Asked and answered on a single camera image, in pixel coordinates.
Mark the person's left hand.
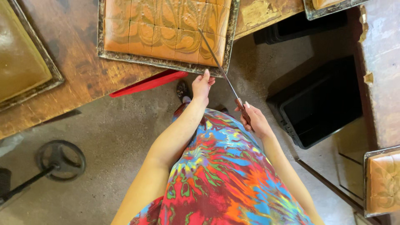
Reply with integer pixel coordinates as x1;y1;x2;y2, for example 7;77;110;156
192;69;216;105

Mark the person's right hand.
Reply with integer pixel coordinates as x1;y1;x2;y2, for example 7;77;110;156
235;101;273;141

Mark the long knife with wooden handle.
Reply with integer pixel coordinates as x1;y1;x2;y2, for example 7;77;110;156
198;27;255;132

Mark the dark metal baking tray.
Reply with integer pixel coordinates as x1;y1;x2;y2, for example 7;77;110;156
363;145;400;218
302;0;372;21
97;0;240;78

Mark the large black plastic crate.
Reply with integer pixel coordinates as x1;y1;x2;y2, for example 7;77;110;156
266;56;364;150

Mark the colourful tie-dye dress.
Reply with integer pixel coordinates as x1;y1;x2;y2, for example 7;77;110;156
129;101;314;225

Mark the slab of cut marbled squares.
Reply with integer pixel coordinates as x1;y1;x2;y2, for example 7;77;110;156
104;0;232;67

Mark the flat black plastic crate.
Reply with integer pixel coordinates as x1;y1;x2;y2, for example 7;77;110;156
252;11;348;45

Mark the marbled brown slab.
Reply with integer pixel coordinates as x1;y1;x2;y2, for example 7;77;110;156
312;0;346;10
366;151;400;214

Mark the metal tray with olive slab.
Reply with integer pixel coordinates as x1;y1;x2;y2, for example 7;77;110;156
0;0;65;112

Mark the black stand with round base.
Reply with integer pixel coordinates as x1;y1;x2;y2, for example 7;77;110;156
0;140;86;204

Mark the olive yellow uncut slab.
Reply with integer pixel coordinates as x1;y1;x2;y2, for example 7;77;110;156
0;0;53;103

